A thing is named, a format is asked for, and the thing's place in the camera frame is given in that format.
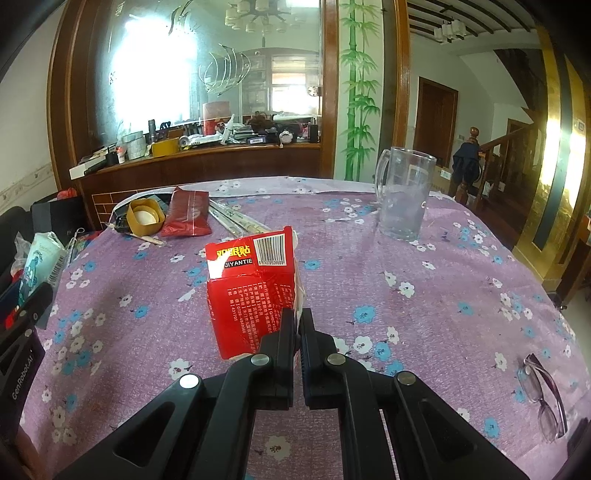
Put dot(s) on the black sofa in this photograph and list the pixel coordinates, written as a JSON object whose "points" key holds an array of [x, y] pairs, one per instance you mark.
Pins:
{"points": [[9, 230]]}

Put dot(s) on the wood framed glass partition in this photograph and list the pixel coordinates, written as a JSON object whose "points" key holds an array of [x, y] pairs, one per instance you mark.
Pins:
{"points": [[152, 69]]}

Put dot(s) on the slim black bottle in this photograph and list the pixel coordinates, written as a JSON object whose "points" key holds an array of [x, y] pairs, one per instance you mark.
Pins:
{"points": [[152, 131]]}

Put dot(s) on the wide black bottle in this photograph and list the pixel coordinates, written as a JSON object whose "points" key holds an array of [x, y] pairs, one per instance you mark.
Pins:
{"points": [[314, 131]]}

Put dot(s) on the wrapped wooden chopsticks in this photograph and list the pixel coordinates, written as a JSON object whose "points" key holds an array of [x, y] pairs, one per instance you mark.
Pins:
{"points": [[225, 219], [249, 224]]}

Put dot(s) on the white and teal printed packet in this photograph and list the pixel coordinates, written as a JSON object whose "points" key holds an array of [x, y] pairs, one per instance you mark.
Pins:
{"points": [[44, 258]]}

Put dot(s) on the gold mirrored pillar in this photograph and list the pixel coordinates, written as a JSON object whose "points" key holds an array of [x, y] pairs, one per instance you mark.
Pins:
{"points": [[549, 184]]}

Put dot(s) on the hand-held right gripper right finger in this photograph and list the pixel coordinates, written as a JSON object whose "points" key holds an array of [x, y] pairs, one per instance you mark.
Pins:
{"points": [[314, 355]]}

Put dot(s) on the white ceiling lamp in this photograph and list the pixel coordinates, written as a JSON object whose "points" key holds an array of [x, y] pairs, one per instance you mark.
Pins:
{"points": [[450, 30]]}

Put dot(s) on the small wooden stick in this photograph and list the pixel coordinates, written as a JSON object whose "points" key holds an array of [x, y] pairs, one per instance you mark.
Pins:
{"points": [[143, 238]]}

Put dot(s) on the wooden counter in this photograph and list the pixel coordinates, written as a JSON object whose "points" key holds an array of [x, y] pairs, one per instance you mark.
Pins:
{"points": [[207, 166]]}

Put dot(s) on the wooden stair railing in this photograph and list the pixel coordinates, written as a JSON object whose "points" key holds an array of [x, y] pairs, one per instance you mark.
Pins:
{"points": [[503, 138]]}

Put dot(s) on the green bamboo wall painting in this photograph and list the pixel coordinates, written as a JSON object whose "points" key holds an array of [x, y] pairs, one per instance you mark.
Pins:
{"points": [[360, 92]]}

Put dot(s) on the small cardboard carton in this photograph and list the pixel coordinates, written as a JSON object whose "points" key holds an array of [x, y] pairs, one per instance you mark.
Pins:
{"points": [[443, 174]]}

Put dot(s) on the purple floral tablecloth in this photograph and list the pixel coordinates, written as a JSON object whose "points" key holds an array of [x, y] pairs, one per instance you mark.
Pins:
{"points": [[415, 300]]}

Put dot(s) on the dark red packet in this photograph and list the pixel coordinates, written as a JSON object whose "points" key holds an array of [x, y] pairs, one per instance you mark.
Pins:
{"points": [[187, 212]]}

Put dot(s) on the white round tin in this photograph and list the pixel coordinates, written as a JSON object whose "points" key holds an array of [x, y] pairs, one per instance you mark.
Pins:
{"points": [[134, 144]]}

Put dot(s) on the white flat box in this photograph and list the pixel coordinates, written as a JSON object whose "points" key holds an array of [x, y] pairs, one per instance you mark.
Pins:
{"points": [[87, 169]]}

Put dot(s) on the red cardboard box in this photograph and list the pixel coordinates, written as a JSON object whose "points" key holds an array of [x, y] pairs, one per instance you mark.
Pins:
{"points": [[249, 300]]}

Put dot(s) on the clear plastic bag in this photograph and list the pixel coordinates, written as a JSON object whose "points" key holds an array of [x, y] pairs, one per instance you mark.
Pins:
{"points": [[21, 249]]}

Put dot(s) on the red plastic bag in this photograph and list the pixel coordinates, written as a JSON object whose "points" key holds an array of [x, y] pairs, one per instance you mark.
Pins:
{"points": [[67, 192]]}

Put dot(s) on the dark fabric bag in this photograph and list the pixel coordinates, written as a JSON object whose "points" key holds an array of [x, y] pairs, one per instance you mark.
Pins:
{"points": [[51, 212]]}

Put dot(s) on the white tube pack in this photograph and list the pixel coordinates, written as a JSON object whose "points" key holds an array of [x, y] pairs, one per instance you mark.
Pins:
{"points": [[203, 140]]}

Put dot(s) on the wooden door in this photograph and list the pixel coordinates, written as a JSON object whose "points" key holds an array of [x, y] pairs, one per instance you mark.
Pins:
{"points": [[434, 120], [517, 143]]}

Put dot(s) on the clear glass mug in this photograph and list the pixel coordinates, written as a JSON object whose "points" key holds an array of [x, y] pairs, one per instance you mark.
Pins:
{"points": [[406, 198]]}

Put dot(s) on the purple frame eyeglasses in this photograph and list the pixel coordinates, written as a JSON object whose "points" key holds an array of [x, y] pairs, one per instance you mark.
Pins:
{"points": [[547, 413]]}

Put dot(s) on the white face mask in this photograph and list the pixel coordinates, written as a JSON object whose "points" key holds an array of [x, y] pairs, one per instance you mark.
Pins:
{"points": [[285, 137]]}

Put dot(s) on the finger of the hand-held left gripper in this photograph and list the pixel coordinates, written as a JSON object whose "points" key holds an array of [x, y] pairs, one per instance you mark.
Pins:
{"points": [[27, 302]]}

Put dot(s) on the red cylinder canister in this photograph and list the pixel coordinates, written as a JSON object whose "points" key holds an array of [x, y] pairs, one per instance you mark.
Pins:
{"points": [[217, 115]]}

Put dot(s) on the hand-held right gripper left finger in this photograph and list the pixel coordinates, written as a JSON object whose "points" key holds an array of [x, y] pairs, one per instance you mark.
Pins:
{"points": [[281, 350]]}

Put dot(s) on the dark blue jacket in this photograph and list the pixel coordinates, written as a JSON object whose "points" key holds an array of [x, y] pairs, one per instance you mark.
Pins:
{"points": [[465, 161]]}

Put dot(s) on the yellow box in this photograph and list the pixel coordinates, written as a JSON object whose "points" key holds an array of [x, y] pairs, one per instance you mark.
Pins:
{"points": [[164, 147]]}

